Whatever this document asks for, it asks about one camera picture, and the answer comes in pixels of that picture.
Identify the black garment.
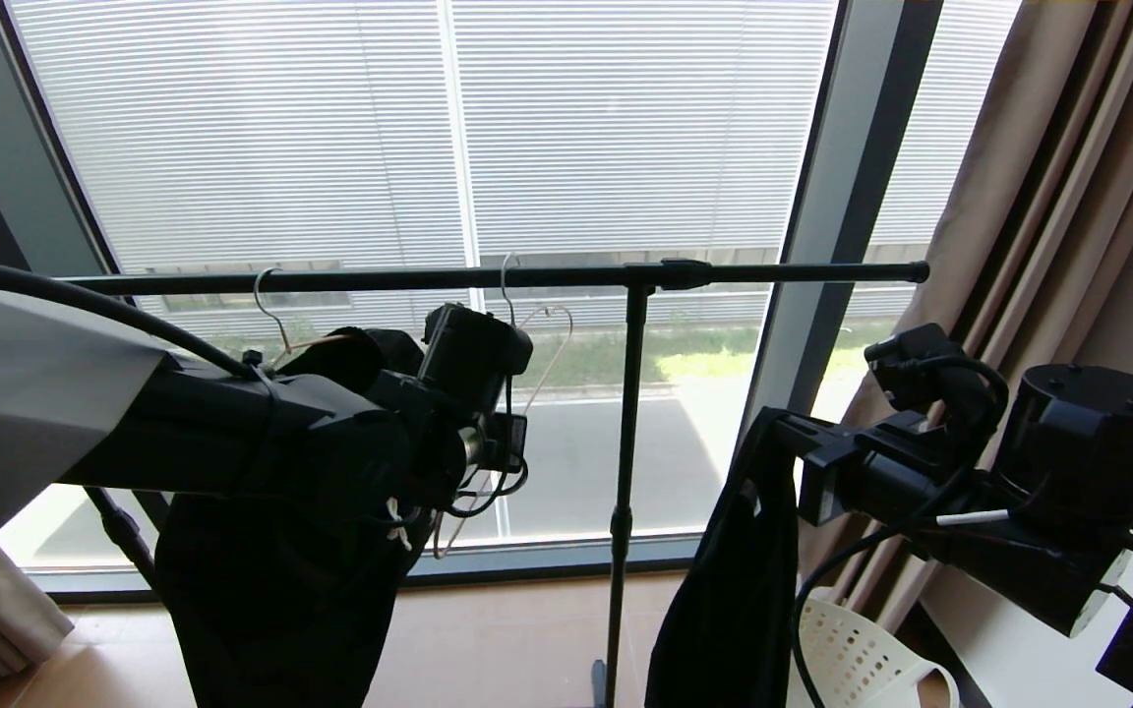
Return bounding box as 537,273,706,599
644,407,802,708
153,326,435,708

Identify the black clothes rack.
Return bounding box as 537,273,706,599
55,259,931,708

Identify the white laundry basket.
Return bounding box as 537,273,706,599
785,587,962,708

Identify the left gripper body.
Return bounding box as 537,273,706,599
474,413,529,476

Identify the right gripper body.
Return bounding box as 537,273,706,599
798,411,971,532

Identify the window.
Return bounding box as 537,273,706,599
0,0,1025,596

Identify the pink clothes hanger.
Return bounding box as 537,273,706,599
432,253,575,561
253,266,356,371

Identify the black cable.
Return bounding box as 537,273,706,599
0,256,263,383
789,470,983,708

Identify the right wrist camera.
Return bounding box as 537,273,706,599
864,323,1012,436

